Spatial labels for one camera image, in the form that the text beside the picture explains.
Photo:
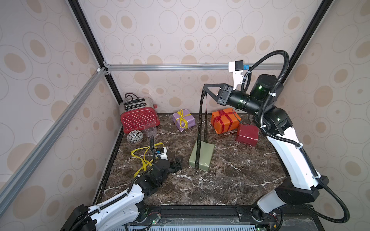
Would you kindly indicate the green gift box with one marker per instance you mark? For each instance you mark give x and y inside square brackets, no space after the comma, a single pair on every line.
[206,154]

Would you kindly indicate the purple gift box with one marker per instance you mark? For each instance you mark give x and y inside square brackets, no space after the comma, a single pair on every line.
[185,119]

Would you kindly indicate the red ribbon on orange box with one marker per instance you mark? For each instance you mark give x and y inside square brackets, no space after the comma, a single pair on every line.
[223,117]

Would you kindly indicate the red polka dot toaster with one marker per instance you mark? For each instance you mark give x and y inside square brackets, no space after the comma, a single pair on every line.
[137,112]

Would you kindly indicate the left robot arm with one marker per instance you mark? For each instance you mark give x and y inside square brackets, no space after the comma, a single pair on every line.
[124,199]

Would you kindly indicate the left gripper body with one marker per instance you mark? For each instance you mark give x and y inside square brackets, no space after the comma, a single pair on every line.
[172,168]

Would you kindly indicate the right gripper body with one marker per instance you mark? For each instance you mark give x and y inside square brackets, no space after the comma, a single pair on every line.
[224,94]

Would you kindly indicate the black frame post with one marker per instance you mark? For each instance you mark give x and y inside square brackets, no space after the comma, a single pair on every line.
[300,43]
[78,13]

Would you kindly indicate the horizontal aluminium bar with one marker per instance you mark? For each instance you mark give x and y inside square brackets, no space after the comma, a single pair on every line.
[166,67]

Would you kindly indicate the black frame post right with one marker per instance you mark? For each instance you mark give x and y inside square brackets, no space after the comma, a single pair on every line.
[300,43]

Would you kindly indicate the black frame post left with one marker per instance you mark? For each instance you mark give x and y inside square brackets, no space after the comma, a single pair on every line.
[78,13]

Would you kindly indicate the clear plastic cup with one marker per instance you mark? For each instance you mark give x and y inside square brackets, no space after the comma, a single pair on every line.
[151,130]

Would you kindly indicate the black ribbon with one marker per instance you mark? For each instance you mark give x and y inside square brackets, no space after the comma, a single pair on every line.
[198,142]

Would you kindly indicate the dark red gift box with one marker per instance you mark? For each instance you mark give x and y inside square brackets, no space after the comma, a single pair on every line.
[247,134]

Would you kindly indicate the patterned ceramic bowl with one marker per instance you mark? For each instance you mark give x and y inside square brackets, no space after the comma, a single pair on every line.
[135,137]

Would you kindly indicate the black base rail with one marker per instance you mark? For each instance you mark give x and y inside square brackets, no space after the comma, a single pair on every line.
[298,216]

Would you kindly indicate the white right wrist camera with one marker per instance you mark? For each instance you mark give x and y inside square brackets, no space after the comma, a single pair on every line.
[238,72]

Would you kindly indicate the yellow ribbon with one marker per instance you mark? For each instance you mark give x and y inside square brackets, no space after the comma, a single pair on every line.
[181,117]
[160,153]

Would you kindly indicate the orange gift box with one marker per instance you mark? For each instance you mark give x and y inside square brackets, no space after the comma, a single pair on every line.
[224,121]

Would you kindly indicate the diagonal aluminium bar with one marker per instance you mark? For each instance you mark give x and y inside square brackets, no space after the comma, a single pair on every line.
[24,172]

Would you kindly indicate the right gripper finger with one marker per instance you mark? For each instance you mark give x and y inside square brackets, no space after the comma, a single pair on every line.
[213,94]
[219,86]

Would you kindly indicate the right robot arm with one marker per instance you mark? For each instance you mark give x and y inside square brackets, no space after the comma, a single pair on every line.
[303,182]

